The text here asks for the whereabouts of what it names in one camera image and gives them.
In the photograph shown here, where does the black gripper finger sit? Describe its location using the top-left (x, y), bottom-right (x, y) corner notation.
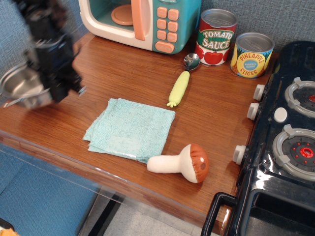
top-left (50, 82), bottom-right (72, 103)

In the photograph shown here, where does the pineapple slices can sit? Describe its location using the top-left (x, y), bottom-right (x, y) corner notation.
top-left (230, 32), bottom-right (275, 78)

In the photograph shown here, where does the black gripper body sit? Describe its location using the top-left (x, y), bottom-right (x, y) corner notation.
top-left (25, 34), bottom-right (86, 96)

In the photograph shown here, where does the light blue folded cloth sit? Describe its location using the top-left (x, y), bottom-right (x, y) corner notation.
top-left (83, 98), bottom-right (175, 163)

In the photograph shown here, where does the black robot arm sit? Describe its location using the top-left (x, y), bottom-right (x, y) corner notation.
top-left (14, 0), bottom-right (86, 102)

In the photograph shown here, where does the small stainless steel pot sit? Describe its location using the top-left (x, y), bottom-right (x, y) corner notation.
top-left (0, 63), bottom-right (53, 109)

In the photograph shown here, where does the plush brown white mushroom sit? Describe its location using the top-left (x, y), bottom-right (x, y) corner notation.
top-left (147, 144), bottom-right (210, 183)

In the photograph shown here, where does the orange object bottom corner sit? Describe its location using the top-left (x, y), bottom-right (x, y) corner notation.
top-left (0, 218), bottom-right (19, 236)

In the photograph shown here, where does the black toy stove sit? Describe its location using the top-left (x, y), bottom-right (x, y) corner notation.
top-left (201, 41), bottom-right (315, 236)

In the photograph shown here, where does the tomato sauce can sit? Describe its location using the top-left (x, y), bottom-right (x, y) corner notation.
top-left (195, 8), bottom-right (238, 66)

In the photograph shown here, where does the spoon with yellow-green handle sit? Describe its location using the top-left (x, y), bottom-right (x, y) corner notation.
top-left (166, 53), bottom-right (200, 108)

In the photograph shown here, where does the white stove knob front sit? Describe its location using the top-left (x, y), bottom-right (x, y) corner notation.
top-left (232, 145), bottom-right (247, 165)

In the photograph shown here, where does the teal toy microwave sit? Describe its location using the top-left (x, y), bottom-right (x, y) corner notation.
top-left (79, 0), bottom-right (201, 55)

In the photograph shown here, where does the white stove knob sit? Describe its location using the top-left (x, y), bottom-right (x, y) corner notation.
top-left (247, 103), bottom-right (259, 120)
top-left (232, 145), bottom-right (247, 165)
top-left (253, 84), bottom-right (265, 101)

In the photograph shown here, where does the white stove knob middle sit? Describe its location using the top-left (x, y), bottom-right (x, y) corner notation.
top-left (247, 103), bottom-right (259, 120)

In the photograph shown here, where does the white stove knob rear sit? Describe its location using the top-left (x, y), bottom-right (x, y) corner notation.
top-left (253, 84), bottom-right (265, 101)

